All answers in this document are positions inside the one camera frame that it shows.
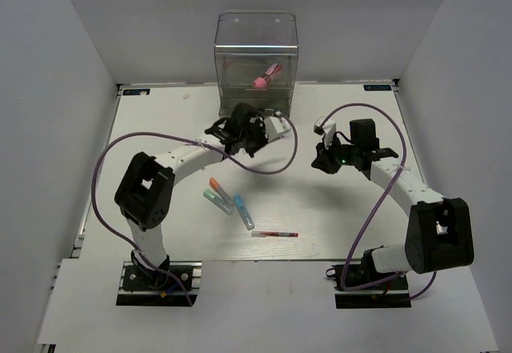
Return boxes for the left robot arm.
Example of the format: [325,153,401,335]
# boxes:
[114,103,275,288]

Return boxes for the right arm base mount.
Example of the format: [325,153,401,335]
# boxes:
[326,263,413,310]

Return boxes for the pink capped red stapler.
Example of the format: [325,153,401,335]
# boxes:
[253,63,282,89]

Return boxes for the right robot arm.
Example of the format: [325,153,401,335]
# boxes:
[311,118,474,290]

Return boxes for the green capped marker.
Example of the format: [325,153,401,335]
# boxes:
[203,189,234,215]

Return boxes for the blue capped marker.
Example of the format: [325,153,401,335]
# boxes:
[233,195,254,231]

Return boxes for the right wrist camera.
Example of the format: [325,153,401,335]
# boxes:
[314,117,337,149]

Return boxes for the clear acrylic drawer organizer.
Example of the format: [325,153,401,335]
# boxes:
[214,10,299,117]

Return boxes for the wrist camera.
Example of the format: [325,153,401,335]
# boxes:
[264,115,291,142]
[314,117,337,149]

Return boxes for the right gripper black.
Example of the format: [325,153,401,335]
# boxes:
[312,134,360,174]

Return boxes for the orange capped marker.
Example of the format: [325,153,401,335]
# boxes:
[209,178,234,206]

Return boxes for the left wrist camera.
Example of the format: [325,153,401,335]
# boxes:
[264,115,291,142]

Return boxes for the red pen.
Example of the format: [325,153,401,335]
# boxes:
[251,231,298,238]

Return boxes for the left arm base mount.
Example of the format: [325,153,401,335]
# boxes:
[116,261,202,307]

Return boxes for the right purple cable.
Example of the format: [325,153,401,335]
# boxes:
[322,103,437,301]

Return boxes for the purple cable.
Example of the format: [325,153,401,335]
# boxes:
[322,103,437,301]
[91,116,299,305]

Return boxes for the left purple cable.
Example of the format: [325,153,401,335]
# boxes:
[91,116,299,305]

